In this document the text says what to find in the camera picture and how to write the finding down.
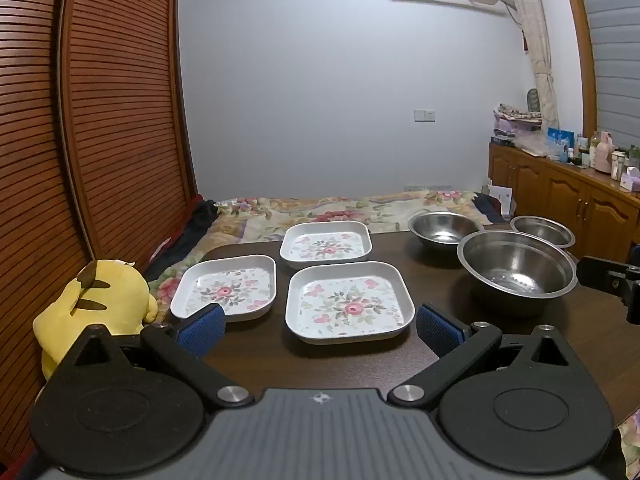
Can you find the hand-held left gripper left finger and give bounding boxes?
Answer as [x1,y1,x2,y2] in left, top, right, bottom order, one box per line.
[55,304,256,408]

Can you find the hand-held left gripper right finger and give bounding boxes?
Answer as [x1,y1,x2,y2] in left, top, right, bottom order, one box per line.
[387,303,583,409]

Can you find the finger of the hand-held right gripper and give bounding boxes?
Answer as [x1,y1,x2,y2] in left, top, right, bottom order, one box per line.
[576,256,633,292]

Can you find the small steel bowl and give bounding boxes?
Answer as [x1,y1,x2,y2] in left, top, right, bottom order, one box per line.
[510,215,576,250]

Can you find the large steel bowl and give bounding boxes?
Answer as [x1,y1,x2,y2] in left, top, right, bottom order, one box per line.
[456,230,579,317]

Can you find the large floral square plate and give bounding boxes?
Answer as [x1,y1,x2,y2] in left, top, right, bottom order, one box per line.
[285,261,416,345]

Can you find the medium steel bowl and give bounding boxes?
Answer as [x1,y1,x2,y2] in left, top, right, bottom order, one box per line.
[407,211,485,256]

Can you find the wooden cabinet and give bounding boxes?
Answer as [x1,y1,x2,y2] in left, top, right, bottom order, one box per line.
[487,142,640,261]

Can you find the yellow plush toy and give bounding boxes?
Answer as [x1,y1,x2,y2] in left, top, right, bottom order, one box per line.
[32,259,160,381]

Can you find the dark clothing with red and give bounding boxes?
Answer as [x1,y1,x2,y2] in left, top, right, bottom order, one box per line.
[142,199,221,281]

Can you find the pink thermos bottle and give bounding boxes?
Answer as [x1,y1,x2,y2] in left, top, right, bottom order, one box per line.
[594,131,615,175]

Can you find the white paper box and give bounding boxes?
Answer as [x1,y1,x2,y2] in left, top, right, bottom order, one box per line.
[486,178,514,217]

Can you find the navy folded clothing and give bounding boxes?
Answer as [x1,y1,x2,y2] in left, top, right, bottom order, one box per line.
[472,192,507,225]

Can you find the blue and white box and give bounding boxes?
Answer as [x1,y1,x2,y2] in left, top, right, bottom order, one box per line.
[546,127,577,161]

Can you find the floral blanket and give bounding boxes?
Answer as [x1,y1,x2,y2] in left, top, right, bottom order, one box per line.
[145,190,493,321]

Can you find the pile of bags and cloth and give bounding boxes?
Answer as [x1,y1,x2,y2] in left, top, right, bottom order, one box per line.
[491,103,545,150]

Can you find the slatted wooden wardrobe door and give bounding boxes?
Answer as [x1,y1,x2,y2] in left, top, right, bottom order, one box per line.
[57,0,198,261]
[0,0,96,466]

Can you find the cream patterned curtain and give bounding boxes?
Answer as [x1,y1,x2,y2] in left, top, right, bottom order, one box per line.
[500,0,560,133]

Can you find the wooden window frame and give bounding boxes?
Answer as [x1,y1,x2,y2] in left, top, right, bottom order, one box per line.
[557,0,599,136]

